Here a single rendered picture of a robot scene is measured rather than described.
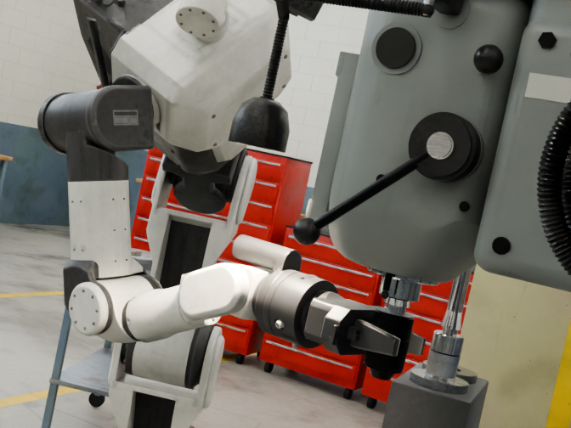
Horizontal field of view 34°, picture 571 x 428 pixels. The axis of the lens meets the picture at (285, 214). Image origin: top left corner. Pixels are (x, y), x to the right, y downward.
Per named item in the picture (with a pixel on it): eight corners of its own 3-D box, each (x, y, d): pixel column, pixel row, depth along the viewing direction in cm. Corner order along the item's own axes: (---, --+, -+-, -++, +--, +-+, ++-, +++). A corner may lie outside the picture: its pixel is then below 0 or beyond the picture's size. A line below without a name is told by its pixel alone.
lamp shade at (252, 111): (230, 141, 119) (240, 93, 119) (285, 153, 119) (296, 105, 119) (225, 139, 112) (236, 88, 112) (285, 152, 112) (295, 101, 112)
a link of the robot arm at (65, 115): (46, 183, 143) (42, 92, 142) (95, 181, 149) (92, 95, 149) (90, 181, 135) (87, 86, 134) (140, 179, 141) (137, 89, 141)
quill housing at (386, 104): (297, 254, 104) (358, -32, 102) (363, 254, 122) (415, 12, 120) (463, 296, 95) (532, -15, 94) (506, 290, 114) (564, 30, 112)
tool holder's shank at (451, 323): (442, 330, 145) (457, 260, 144) (461, 335, 144) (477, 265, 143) (436, 331, 142) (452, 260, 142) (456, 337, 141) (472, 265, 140)
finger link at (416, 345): (424, 334, 109) (381, 319, 113) (417, 360, 109) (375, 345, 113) (431, 334, 110) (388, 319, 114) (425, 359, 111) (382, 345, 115)
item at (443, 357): (429, 370, 146) (437, 335, 146) (458, 379, 144) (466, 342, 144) (421, 374, 142) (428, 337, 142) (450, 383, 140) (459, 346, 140)
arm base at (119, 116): (53, 174, 146) (25, 105, 142) (115, 143, 154) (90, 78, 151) (110, 171, 135) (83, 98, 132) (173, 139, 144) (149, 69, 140)
